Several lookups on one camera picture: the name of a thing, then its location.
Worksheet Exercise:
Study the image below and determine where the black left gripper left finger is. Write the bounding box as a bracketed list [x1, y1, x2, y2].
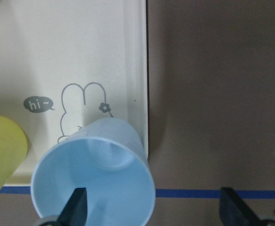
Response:
[57, 188, 88, 226]

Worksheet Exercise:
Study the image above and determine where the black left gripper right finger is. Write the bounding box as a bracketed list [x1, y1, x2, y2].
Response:
[219, 187, 261, 226]

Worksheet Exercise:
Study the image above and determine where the light blue cup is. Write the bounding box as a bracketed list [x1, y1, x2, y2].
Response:
[31, 117, 155, 226]

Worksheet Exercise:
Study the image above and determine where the yellow ikea cup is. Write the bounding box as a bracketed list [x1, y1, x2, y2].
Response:
[0, 116, 28, 189]

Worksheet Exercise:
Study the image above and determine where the cream serving tray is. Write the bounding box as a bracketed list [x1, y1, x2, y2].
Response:
[0, 0, 148, 186]

